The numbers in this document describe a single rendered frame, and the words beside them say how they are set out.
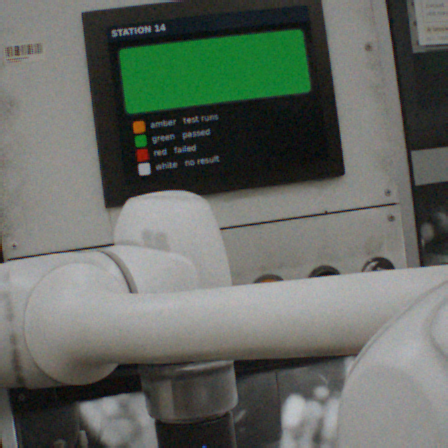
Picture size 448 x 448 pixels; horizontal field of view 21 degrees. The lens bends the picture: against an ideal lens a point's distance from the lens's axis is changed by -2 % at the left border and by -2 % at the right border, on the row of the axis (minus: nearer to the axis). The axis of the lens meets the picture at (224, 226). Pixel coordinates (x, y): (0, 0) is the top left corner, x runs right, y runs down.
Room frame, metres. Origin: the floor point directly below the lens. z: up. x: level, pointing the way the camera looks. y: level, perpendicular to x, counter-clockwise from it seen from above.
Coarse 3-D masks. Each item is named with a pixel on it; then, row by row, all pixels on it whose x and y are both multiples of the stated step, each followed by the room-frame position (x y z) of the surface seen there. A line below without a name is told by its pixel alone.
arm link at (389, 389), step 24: (432, 288) 0.60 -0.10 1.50; (408, 312) 0.57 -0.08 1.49; (432, 312) 0.55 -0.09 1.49; (384, 336) 0.56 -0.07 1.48; (408, 336) 0.54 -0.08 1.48; (432, 336) 0.53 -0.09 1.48; (360, 360) 0.57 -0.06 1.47; (384, 360) 0.54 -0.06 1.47; (408, 360) 0.53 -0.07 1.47; (432, 360) 0.52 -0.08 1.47; (360, 384) 0.55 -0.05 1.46; (384, 384) 0.54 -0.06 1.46; (408, 384) 0.53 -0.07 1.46; (432, 384) 0.52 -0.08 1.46; (360, 408) 0.55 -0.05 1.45; (384, 408) 0.54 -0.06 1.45; (408, 408) 0.53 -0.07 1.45; (432, 408) 0.51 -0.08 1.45; (360, 432) 0.55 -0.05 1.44; (384, 432) 0.54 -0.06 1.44; (408, 432) 0.53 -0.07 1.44; (432, 432) 0.51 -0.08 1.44
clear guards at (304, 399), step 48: (432, 0) 1.32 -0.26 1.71; (432, 48) 1.32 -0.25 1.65; (432, 96) 1.31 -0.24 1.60; (432, 144) 1.31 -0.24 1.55; (432, 192) 1.31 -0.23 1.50; (432, 240) 1.31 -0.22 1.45; (240, 384) 1.26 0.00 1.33; (288, 384) 1.27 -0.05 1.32; (336, 384) 1.28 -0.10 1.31; (48, 432) 1.22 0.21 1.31; (96, 432) 1.23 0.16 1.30; (144, 432) 1.24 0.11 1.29; (240, 432) 1.26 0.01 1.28; (288, 432) 1.27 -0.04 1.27; (336, 432) 1.28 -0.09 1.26
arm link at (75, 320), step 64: (64, 256) 1.04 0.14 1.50; (0, 320) 0.98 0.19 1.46; (64, 320) 0.96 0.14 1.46; (128, 320) 0.92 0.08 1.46; (192, 320) 0.90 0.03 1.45; (256, 320) 0.89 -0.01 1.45; (320, 320) 0.87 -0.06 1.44; (384, 320) 0.86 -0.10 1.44; (0, 384) 1.00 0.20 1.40; (64, 384) 1.00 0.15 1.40
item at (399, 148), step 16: (384, 0) 1.31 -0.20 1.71; (384, 16) 1.31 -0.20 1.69; (384, 32) 1.31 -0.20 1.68; (384, 48) 1.30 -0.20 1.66; (384, 64) 1.30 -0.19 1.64; (384, 80) 1.30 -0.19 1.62; (400, 112) 1.31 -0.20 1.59; (400, 128) 1.31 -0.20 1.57; (400, 144) 1.31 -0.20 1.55; (400, 160) 1.31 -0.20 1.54; (400, 176) 1.30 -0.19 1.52; (400, 192) 1.30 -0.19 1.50; (400, 208) 1.30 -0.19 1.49; (416, 240) 1.31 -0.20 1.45; (416, 256) 1.31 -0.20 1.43
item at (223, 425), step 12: (156, 420) 1.15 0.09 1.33; (216, 420) 1.12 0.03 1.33; (228, 420) 1.13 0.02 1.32; (156, 432) 1.14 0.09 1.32; (168, 432) 1.12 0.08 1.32; (180, 432) 1.11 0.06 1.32; (192, 432) 1.11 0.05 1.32; (204, 432) 1.11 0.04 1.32; (216, 432) 1.12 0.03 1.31; (228, 432) 1.13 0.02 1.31; (168, 444) 1.12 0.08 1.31; (180, 444) 1.11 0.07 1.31; (192, 444) 1.11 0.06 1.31; (204, 444) 1.11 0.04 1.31; (216, 444) 1.11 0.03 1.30; (228, 444) 1.12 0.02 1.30
